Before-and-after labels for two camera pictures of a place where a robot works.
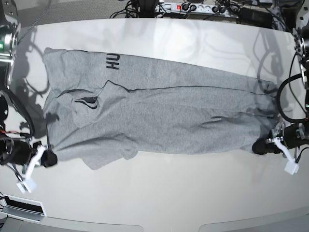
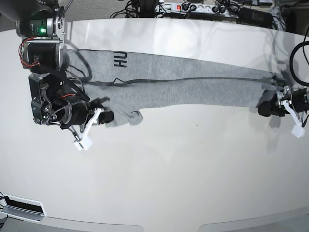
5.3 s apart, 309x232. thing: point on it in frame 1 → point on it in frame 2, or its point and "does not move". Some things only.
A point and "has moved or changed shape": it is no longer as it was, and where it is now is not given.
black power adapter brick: (256, 17) does not move
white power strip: (196, 8) does not move
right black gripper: (292, 136) → (271, 106)
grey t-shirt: (103, 109) has moved or changed shape
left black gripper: (23, 152) → (76, 112)
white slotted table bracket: (22, 208) does not move
